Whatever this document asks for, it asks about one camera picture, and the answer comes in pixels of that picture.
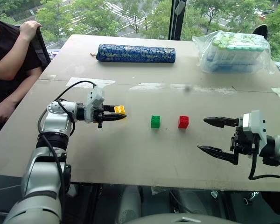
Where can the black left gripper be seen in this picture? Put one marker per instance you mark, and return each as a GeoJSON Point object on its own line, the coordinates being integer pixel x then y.
{"type": "Point", "coordinates": [100, 115]}

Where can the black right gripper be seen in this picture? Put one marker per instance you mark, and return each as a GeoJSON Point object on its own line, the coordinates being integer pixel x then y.
{"type": "Point", "coordinates": [243, 143]}

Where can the yellow toy brick cube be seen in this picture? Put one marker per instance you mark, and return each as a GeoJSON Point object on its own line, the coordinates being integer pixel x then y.
{"type": "Point", "coordinates": [120, 109]}

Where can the person's right forearm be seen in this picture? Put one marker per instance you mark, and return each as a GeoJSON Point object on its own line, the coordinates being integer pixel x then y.
{"type": "Point", "coordinates": [9, 60]}

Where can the person's left forearm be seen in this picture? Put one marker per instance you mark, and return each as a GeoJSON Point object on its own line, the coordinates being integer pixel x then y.
{"type": "Point", "coordinates": [23, 88]}

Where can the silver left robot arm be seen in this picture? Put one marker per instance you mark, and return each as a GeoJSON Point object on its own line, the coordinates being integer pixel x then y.
{"type": "Point", "coordinates": [49, 163]}

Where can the person's left hand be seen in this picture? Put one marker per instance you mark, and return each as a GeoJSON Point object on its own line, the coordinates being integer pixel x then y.
{"type": "Point", "coordinates": [2, 113]}

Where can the person's right hand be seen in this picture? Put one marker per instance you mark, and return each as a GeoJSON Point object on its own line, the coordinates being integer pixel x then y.
{"type": "Point", "coordinates": [30, 28]}

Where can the red toy brick cube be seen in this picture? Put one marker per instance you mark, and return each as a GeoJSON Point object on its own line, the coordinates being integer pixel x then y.
{"type": "Point", "coordinates": [183, 122]}

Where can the green toy brick cube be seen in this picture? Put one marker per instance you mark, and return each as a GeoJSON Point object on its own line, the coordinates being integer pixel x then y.
{"type": "Point", "coordinates": [155, 122]}

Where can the blue patterned foam roll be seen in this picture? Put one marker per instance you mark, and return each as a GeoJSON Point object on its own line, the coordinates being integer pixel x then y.
{"type": "Point", "coordinates": [136, 53]}

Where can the crumpled clear plastic scrap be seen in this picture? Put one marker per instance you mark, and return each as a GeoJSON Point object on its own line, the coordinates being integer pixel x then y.
{"type": "Point", "coordinates": [158, 190]}

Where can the clear plastic bag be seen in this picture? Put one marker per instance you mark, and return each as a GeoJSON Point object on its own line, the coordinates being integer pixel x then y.
{"type": "Point", "coordinates": [233, 53]}

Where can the clear box of green-capped tubes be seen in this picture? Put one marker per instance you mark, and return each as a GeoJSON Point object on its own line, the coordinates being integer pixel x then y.
{"type": "Point", "coordinates": [235, 50]}

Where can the grey robot torso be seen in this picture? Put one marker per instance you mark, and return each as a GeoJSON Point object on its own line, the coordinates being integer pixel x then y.
{"type": "Point", "coordinates": [182, 219]}

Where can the grey rounded shape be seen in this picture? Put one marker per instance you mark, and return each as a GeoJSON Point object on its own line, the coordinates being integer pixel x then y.
{"type": "Point", "coordinates": [129, 205]}

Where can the black mesh office chair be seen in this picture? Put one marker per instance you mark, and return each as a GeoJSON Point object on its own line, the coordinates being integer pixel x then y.
{"type": "Point", "coordinates": [40, 50]}

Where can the black rounded chair back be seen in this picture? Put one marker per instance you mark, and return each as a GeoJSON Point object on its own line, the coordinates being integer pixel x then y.
{"type": "Point", "coordinates": [261, 31]}

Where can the person's black t-shirt torso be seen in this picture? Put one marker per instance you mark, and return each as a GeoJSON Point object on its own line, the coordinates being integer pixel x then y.
{"type": "Point", "coordinates": [4, 44]}

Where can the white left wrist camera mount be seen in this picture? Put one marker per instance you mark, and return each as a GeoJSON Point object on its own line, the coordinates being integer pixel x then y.
{"type": "Point", "coordinates": [96, 98]}

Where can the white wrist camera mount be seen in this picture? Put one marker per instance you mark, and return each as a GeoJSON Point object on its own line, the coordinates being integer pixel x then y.
{"type": "Point", "coordinates": [96, 98]}
{"type": "Point", "coordinates": [259, 126]}

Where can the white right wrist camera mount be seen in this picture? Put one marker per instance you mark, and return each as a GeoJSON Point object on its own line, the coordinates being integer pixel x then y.
{"type": "Point", "coordinates": [259, 126]}

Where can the black window frame post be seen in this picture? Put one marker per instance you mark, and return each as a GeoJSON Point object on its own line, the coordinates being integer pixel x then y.
{"type": "Point", "coordinates": [175, 23]}

